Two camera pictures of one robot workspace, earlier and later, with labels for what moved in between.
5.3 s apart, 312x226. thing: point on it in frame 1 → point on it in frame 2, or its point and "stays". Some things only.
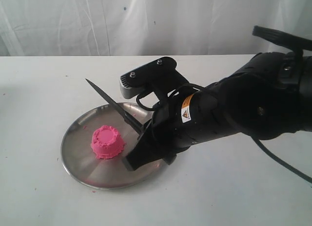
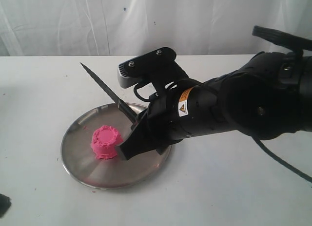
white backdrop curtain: (148, 24) stays
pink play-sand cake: (106, 142) stays
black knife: (135, 124) → (124, 107)
